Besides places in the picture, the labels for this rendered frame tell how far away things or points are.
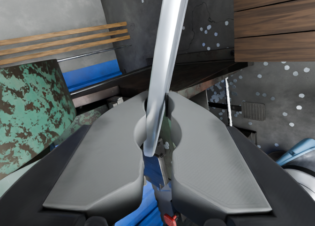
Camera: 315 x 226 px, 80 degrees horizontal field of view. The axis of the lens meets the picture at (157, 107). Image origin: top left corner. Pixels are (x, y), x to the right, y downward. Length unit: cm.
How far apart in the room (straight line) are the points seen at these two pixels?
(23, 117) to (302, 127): 122
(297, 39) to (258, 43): 12
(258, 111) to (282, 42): 43
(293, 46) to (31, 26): 183
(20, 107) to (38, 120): 5
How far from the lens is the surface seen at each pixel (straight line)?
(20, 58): 171
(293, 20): 79
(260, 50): 82
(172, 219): 99
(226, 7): 127
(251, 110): 113
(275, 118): 130
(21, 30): 199
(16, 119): 45
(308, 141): 58
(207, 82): 87
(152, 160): 75
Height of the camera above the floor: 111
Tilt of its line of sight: 36 degrees down
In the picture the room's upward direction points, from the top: 117 degrees counter-clockwise
